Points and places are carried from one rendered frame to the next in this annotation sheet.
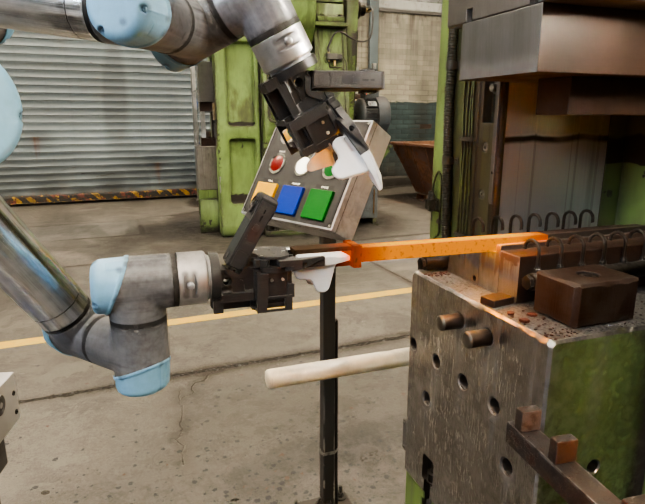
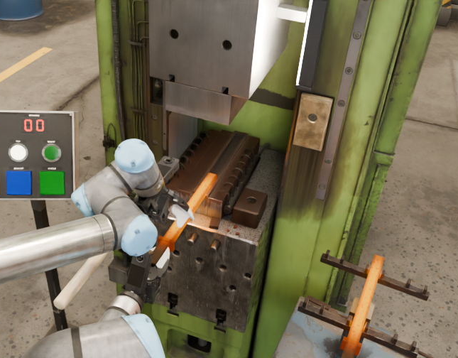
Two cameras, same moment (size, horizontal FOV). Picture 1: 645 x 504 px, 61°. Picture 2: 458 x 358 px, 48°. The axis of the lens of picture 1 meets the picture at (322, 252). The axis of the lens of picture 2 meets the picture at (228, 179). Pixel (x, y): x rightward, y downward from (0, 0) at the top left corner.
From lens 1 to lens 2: 107 cm
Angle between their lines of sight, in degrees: 53
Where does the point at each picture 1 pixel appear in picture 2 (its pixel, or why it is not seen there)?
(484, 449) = (217, 284)
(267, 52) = (150, 192)
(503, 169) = (168, 128)
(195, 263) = (133, 306)
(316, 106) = (164, 199)
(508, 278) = (214, 209)
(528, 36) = (221, 107)
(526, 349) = (243, 246)
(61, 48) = not seen: outside the picture
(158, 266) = not seen: hidden behind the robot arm
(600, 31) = not seen: hidden behind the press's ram
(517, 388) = (238, 260)
